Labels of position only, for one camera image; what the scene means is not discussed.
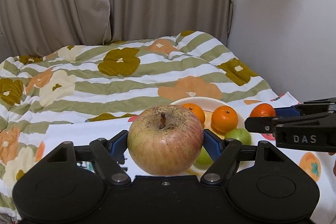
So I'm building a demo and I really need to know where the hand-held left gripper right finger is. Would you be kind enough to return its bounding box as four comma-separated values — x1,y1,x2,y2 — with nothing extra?
200,128,292,186

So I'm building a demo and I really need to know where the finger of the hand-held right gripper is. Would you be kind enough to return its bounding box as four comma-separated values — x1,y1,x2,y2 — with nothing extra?
244,111,336,133
274,97,336,117

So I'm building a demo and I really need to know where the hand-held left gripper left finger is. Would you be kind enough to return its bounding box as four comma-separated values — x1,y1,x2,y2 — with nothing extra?
39,130,132,185

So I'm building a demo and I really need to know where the small tangerine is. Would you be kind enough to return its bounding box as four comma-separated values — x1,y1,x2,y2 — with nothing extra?
182,104,206,126
250,103,277,118

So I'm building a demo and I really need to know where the large orange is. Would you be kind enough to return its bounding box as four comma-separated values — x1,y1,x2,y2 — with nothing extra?
211,106,238,133

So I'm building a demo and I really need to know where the cream plate with duck print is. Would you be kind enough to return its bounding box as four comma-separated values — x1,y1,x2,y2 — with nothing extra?
169,97,246,140

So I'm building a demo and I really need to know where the large reddish yellow apple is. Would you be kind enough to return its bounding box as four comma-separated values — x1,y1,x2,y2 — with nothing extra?
127,105,205,176

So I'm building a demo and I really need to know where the green apple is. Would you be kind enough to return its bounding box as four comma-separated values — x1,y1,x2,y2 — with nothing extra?
224,128,252,146
194,147,214,167

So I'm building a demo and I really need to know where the white fruit-printed cloth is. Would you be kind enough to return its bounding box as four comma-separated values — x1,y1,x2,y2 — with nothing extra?
43,91,336,185

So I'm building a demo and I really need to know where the floral striped quilt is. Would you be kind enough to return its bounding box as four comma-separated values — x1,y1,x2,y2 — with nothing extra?
0,30,279,222

